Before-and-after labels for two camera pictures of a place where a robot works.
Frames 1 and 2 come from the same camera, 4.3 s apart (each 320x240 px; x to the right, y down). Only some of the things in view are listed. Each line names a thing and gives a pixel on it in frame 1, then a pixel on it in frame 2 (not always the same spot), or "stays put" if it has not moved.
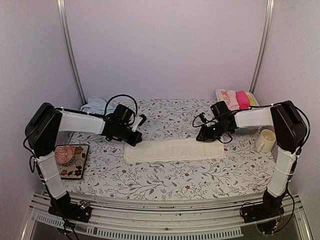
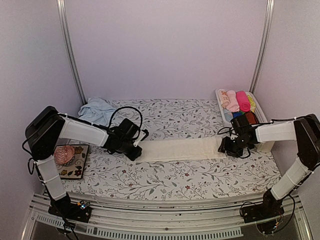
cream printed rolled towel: (222, 95) stays put
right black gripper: (205, 136) -> (225, 146)
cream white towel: (174, 149) stays put
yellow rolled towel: (251, 101) stays put
